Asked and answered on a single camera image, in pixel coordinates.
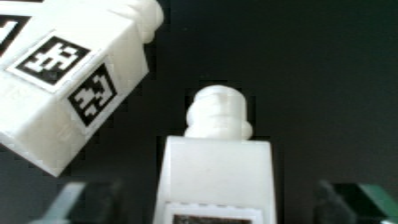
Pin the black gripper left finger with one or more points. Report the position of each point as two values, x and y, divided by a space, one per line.
86 204

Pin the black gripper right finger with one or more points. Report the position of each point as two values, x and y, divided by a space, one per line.
354 203

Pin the white table leg with tag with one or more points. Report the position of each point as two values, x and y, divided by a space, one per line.
215 186

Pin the white table leg with tags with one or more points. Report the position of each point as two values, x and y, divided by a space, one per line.
71 67

